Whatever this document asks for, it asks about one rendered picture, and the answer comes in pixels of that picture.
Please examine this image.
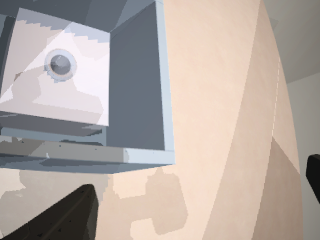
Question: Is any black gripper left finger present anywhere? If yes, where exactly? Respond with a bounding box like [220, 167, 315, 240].
[0, 184, 99, 240]

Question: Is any grey open box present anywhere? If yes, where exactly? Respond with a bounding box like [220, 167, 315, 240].
[0, 0, 176, 175]

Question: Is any white flat plate with hole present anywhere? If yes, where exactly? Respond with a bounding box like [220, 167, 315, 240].
[0, 8, 111, 137]

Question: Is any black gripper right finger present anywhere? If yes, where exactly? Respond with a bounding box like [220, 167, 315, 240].
[305, 155, 320, 204]

